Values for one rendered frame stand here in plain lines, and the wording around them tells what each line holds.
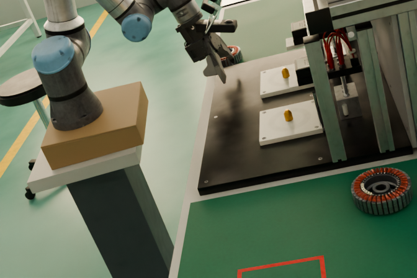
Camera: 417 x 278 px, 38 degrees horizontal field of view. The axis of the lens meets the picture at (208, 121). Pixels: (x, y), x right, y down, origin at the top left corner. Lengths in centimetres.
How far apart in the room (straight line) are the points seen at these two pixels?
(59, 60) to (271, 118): 59
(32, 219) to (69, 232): 29
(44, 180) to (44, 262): 109
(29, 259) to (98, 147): 126
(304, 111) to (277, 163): 20
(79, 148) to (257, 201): 60
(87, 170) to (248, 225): 61
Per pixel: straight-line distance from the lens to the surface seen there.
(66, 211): 307
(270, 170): 135
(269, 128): 148
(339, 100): 144
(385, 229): 117
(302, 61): 144
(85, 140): 170
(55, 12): 179
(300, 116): 150
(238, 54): 196
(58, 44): 172
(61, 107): 174
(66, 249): 281
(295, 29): 163
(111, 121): 172
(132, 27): 161
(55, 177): 174
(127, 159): 168
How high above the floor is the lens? 151
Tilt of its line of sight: 27 degrees down
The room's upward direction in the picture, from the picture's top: 19 degrees counter-clockwise
